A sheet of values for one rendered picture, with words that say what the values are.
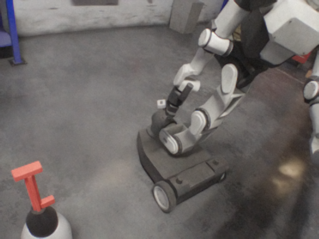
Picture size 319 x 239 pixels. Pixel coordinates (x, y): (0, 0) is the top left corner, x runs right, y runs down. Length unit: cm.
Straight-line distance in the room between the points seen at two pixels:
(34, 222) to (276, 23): 113
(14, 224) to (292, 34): 166
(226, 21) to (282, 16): 20
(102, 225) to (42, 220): 61
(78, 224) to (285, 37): 142
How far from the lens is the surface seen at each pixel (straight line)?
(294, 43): 101
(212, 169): 167
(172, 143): 155
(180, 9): 488
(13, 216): 161
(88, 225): 151
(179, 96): 113
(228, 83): 113
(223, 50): 100
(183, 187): 149
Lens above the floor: 137
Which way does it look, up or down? 37 degrees down
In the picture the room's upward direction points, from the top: 16 degrees clockwise
